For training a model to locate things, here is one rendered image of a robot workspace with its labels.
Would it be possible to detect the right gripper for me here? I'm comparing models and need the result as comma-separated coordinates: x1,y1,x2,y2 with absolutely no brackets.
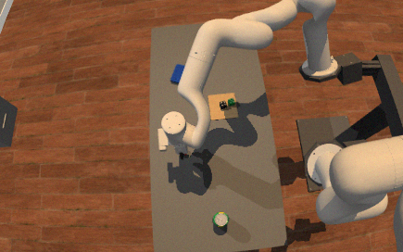
174,145,188,159

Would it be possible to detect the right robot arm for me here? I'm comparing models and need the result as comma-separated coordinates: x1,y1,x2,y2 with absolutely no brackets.
158,0,338,152

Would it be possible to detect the tan flat mat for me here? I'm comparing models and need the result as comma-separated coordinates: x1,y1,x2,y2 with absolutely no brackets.
208,93,238,120

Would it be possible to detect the black die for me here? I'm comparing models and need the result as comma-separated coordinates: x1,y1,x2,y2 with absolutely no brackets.
220,101,227,109

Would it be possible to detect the green die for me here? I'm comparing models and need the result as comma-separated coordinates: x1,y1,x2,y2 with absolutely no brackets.
228,98,235,107

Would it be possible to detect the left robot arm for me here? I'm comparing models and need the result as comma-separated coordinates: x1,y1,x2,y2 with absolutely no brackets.
307,135,403,252

